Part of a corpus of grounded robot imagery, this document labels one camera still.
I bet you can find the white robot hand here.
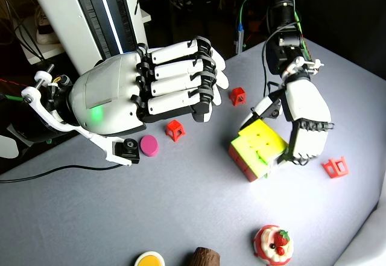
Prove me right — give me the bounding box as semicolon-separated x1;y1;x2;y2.
239;77;335;166
68;36;230;136

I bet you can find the Rubik's cube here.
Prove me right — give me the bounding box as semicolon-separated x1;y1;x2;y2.
228;118;290;183

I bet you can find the purple round disc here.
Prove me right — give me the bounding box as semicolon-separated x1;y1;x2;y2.
140;135;159;157

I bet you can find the red toy stool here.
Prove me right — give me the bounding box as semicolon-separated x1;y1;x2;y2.
321;156;350;179
229;87;247;106
165;119;186;142

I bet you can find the white robot body column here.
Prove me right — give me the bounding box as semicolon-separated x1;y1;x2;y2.
25;0;148;77

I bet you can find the black box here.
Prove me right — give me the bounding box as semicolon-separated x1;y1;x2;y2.
140;0;175;49

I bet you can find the white shoe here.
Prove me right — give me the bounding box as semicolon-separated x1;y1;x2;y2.
33;6;60;44

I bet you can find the blue and white connector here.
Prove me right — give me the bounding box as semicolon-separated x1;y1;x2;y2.
234;23;245;55

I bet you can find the grey table cloth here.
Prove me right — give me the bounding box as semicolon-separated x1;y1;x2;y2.
0;38;386;266

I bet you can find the toy strawberry cake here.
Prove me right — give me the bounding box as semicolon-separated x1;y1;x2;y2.
252;224;295;266

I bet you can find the white backdrop sheet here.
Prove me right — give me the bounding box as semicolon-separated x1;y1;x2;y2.
331;201;386;266

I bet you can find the white disc with yellow centre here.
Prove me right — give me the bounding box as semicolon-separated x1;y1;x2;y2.
134;250;166;266

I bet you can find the brown toy tree stump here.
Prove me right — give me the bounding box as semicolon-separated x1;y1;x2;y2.
188;247;221;266

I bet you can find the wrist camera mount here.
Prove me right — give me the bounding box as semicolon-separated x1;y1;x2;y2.
45;109;142;168

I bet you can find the black camera cable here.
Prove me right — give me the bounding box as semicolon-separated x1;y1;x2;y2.
0;163;121;184

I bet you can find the green cable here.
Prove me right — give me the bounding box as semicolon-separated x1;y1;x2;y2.
239;0;272;27

